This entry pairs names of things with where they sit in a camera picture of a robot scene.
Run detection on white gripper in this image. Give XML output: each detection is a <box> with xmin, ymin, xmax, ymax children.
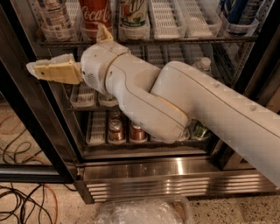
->
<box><xmin>26</xmin><ymin>23</ymin><xmax>130</xmax><ymax>95</ymax></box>

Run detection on blue label plastic bottle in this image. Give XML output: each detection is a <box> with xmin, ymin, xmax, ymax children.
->
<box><xmin>35</xmin><ymin>0</ymin><xmax>74</xmax><ymax>41</ymax></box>

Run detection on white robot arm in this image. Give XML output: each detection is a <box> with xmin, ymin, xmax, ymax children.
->
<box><xmin>26</xmin><ymin>25</ymin><xmax>280</xmax><ymax>186</ymax></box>

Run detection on red Coca-Cola bottle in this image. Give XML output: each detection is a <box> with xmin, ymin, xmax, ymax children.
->
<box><xmin>79</xmin><ymin>0</ymin><xmax>112</xmax><ymax>40</ymax></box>

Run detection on white patterned can middle shelf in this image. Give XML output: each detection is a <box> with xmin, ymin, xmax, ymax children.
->
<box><xmin>98</xmin><ymin>94</ymin><xmax>117</xmax><ymax>103</ymax></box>

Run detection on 7Up soda bottle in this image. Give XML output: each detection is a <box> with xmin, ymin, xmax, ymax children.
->
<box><xmin>120</xmin><ymin>0</ymin><xmax>148</xmax><ymax>39</ymax></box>

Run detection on copper can rear bottom shelf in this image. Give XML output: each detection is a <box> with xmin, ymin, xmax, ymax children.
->
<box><xmin>108</xmin><ymin>110</ymin><xmax>123</xmax><ymax>120</ymax></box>

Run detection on copper can shelf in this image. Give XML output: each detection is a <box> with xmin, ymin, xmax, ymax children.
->
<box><xmin>108</xmin><ymin>119</ymin><xmax>125</xmax><ymax>143</ymax></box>
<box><xmin>108</xmin><ymin>110</ymin><xmax>123</xmax><ymax>120</ymax></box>

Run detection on copper can front bottom shelf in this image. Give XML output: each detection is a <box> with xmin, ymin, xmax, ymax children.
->
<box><xmin>108</xmin><ymin>119</ymin><xmax>125</xmax><ymax>143</ymax></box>

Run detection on red can front bottom shelf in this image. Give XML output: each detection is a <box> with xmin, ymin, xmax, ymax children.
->
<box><xmin>129</xmin><ymin>122</ymin><xmax>147</xmax><ymax>142</ymax></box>

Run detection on black fridge door left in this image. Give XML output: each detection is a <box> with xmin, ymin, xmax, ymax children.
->
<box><xmin>0</xmin><ymin>0</ymin><xmax>77</xmax><ymax>183</ymax></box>

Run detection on clear water bottle middle shelf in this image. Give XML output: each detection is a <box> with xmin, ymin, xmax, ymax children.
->
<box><xmin>193</xmin><ymin>57</ymin><xmax>211</xmax><ymax>75</ymax></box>

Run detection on green can bottom shelf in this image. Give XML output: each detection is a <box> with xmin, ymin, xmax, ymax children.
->
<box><xmin>192</xmin><ymin>120</ymin><xmax>211</xmax><ymax>141</ymax></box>

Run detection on blue Pepsi bottle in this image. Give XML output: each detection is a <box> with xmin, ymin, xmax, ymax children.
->
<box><xmin>219</xmin><ymin>0</ymin><xmax>264</xmax><ymax>26</ymax></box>

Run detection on clear plastic bag bin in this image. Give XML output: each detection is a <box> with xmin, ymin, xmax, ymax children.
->
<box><xmin>94</xmin><ymin>196</ymin><xmax>195</xmax><ymax>224</ymax></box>

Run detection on orange cable on floor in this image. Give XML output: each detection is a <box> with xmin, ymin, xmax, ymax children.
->
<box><xmin>40</xmin><ymin>183</ymin><xmax>60</xmax><ymax>224</ymax></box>

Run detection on black cables on floor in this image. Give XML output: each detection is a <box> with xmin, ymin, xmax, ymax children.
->
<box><xmin>0</xmin><ymin>183</ymin><xmax>77</xmax><ymax>224</ymax></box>

